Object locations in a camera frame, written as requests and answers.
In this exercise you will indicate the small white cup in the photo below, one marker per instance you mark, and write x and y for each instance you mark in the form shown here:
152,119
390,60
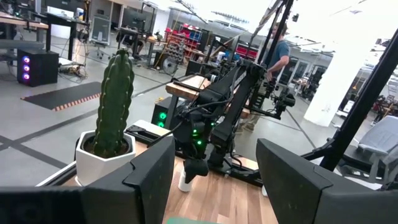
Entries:
184,186

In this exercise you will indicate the grey rolling chair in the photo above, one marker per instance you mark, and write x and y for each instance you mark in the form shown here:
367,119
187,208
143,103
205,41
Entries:
100,29

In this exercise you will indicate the round floor fan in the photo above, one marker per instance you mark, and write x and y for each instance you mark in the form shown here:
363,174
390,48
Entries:
169,65

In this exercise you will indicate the black computer tower green lights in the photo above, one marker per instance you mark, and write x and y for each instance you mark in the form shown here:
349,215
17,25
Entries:
160,109

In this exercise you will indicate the black aluminium frame post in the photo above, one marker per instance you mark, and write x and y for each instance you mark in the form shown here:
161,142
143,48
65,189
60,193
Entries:
363,102

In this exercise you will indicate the black office desk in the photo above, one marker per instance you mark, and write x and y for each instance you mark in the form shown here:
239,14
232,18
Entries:
62,20

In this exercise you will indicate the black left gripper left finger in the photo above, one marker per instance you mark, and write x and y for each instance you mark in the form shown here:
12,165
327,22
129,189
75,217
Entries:
102,205

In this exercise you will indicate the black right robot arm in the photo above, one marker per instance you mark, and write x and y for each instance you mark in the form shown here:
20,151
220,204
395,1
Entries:
230,90

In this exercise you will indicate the wooden workshop table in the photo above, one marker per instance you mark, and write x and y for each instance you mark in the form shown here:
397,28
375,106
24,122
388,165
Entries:
186,88

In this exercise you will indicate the black background robot arm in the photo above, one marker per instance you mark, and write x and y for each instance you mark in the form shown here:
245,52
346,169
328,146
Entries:
284,101

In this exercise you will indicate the wooden top desk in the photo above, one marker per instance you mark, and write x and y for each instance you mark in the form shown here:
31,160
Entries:
18,21

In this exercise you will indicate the red storage bins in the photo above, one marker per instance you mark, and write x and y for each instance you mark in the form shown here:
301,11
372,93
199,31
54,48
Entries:
247,51

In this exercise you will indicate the white square pillar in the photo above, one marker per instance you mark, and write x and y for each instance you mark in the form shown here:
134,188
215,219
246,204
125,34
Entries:
335,87

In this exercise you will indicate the white pill bottle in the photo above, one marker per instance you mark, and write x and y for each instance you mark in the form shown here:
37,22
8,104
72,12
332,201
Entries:
264,191

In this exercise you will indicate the black computer tower purple lights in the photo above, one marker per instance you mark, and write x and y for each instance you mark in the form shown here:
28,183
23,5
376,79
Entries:
43,68

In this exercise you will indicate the red parts shelf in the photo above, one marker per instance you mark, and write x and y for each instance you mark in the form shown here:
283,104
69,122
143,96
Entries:
186,35

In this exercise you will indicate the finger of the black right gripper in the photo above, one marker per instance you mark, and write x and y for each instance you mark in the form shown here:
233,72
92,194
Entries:
202,168
191,171

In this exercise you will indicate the teal translucent plastic basket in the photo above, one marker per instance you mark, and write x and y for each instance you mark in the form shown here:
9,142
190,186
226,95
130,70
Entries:
189,221

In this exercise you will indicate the person in blue shirt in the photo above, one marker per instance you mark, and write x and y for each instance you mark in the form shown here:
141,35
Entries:
284,15

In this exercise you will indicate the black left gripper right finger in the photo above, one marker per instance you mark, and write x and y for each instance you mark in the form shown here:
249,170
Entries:
304,199

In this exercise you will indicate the white hexagonal plant pot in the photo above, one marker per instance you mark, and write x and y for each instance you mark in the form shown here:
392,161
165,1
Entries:
93,166

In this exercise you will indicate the standing person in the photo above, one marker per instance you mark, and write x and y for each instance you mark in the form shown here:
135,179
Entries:
280,53

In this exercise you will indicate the black floor mat striped edge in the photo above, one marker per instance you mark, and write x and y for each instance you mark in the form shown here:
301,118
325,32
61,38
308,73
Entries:
65,95

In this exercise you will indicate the grey padded chair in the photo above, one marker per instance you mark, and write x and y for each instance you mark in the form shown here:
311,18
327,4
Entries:
381,137

